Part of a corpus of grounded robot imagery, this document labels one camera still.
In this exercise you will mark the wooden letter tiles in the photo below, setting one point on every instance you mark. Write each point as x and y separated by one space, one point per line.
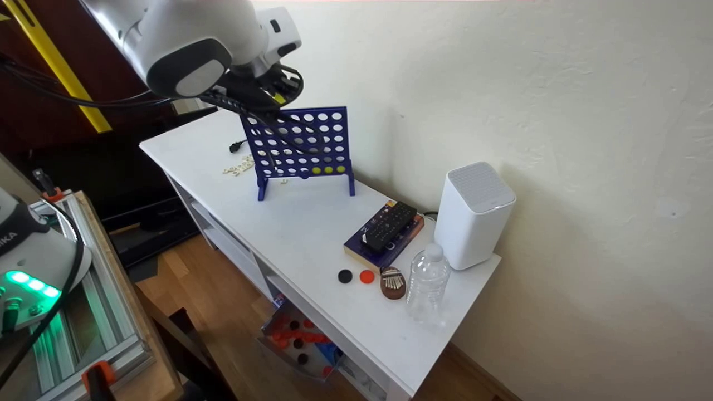
238 168

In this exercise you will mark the game box on shelf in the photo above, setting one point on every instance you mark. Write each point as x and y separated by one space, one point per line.
295 340

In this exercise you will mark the aluminium frame stand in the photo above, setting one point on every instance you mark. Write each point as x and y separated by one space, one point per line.
100 324

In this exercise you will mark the black game chip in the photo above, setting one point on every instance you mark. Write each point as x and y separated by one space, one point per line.
344 277

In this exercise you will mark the red game chip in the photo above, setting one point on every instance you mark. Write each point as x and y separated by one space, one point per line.
365 277

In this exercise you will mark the round brown tin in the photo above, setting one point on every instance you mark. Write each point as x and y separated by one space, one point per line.
393 283

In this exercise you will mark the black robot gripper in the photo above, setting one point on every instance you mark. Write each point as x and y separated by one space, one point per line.
267 93

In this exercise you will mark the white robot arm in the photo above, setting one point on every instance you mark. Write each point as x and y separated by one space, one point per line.
223 53

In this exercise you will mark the black remote control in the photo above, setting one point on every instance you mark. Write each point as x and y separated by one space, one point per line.
386 225

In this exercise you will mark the yellow spirit level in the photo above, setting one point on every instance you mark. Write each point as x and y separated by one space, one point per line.
36 35

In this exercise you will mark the blue connect four frame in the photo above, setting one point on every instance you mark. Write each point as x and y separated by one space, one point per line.
300 144

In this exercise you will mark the clear plastic bottle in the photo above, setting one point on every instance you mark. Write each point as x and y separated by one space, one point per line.
429 279

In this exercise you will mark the white speaker box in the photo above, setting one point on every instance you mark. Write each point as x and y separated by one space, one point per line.
472 215

